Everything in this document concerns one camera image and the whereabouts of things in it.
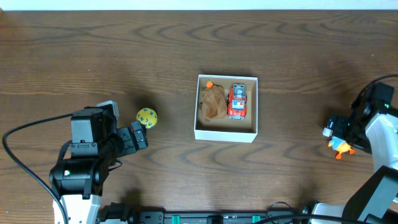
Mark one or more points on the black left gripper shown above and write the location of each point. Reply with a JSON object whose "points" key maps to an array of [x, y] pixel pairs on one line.
{"points": [[131, 140]]}

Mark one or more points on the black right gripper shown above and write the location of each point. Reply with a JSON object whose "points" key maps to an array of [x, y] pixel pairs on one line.
{"points": [[341, 121]]}

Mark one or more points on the orange duck toy blue hat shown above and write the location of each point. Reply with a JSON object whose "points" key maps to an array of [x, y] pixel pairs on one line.
{"points": [[340, 146]]}

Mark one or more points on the brown plush toy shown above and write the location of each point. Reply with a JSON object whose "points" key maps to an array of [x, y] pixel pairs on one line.
{"points": [[213, 105]]}

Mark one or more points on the red toy truck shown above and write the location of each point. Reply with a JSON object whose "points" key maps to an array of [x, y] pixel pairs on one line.
{"points": [[236, 101]]}

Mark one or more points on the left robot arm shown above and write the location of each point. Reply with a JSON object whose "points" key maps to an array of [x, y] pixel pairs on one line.
{"points": [[96, 146]]}

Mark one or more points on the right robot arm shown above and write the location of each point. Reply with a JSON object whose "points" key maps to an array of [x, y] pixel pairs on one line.
{"points": [[372, 128]]}

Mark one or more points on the yellow letter ball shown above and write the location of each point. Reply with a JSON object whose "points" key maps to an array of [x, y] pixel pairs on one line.
{"points": [[148, 117]]}

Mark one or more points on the white cardboard box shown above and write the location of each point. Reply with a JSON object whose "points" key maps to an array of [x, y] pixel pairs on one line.
{"points": [[225, 129]]}

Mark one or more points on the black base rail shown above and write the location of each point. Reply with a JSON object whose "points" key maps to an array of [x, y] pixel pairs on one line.
{"points": [[122, 213]]}

